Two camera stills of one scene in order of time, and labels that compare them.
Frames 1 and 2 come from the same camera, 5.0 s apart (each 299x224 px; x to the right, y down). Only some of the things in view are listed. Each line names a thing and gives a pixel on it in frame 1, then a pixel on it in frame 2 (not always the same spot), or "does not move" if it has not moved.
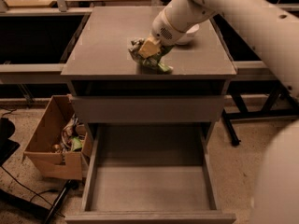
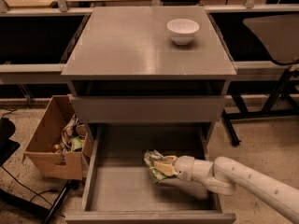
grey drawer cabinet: x=109 y=88 does not move
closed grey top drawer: x=149 y=108 does not move
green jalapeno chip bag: x=152 y=61 → x=160 y=166
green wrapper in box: x=76 y=143 does not move
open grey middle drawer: x=151 y=174 does not move
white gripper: x=163 y=31 → x=184 y=168
